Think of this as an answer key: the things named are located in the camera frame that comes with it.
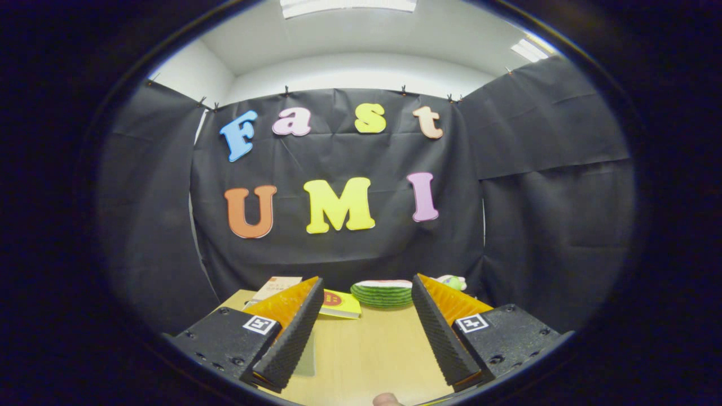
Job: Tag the beige book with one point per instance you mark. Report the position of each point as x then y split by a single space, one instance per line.
276 286

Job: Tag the watermelon slice plush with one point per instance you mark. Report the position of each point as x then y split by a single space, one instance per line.
381 296

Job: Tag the pink and green plush toy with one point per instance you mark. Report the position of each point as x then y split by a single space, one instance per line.
454 282

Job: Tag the long ceiling light panel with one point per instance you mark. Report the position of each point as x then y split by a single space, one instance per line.
347 7

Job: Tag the grey-green fabric storage box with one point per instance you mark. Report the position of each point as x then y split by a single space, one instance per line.
309 358

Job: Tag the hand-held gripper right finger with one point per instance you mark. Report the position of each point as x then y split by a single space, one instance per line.
440 338

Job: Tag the yellow book with red circle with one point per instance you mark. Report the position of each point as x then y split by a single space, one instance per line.
347 307

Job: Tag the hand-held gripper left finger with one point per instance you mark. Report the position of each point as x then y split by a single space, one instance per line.
290 338

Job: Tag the small ceiling light panel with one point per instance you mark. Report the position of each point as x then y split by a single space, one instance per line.
529 51

